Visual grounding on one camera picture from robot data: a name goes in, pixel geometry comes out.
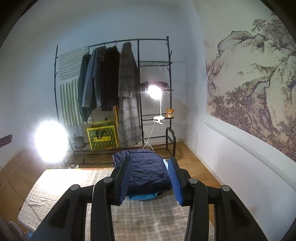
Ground navy puffer jacket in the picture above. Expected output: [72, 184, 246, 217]
[112, 149, 171, 196]

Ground black metal clothes rack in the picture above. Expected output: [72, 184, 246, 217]
[54, 36, 176, 167]

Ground beige plaid bed cover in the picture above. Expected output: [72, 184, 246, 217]
[18, 168, 189, 240]

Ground small potted plant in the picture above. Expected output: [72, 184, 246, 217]
[73, 134, 87, 150]

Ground light blue folded garment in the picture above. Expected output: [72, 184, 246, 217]
[126, 158, 171, 200]

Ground green yellow patterned storage bag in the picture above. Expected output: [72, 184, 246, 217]
[86, 120, 119, 150]

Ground dark green hanging jacket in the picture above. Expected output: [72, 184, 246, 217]
[77, 53, 93, 122]

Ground grey plaid long coat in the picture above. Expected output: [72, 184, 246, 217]
[118, 42, 142, 147]

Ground small brown teddy bear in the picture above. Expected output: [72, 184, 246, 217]
[165, 108, 175, 118]

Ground blue denim jacket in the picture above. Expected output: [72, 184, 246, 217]
[82, 46, 107, 108]

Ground white clip-on desk lamp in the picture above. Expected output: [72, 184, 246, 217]
[142, 85, 165, 151]

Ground dark folded item on shelf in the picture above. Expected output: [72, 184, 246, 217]
[140, 81, 169, 90]

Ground black hanging jacket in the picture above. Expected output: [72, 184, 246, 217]
[101, 46, 120, 111]

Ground bright ring light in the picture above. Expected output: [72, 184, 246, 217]
[34, 120, 68, 164]

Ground green striped wall hanging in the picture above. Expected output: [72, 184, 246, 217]
[58, 47, 93, 128]

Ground mountain landscape wall mural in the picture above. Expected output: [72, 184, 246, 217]
[206, 13, 295, 160]

